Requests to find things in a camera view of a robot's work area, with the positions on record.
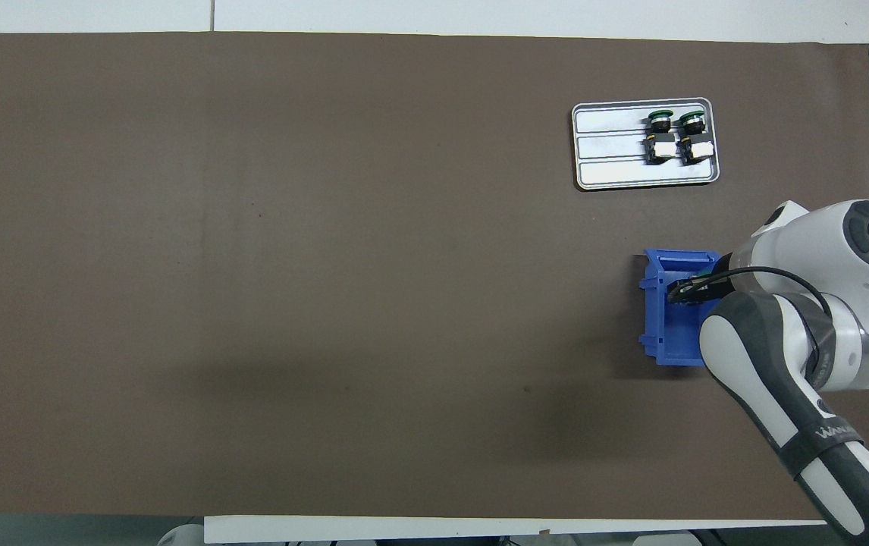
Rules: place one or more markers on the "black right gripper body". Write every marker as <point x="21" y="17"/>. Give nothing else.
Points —
<point x="724" y="277"/>

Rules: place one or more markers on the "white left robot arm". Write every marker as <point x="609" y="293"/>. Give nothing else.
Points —
<point x="180" y="537"/>

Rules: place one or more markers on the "blue plastic storage bin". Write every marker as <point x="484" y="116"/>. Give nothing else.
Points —
<point x="677" y="334"/>

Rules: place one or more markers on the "silver metal tray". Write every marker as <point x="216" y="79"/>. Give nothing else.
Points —
<point x="609" y="159"/>

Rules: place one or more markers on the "brown paper table mat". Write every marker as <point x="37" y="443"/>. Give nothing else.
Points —
<point x="328" y="303"/>

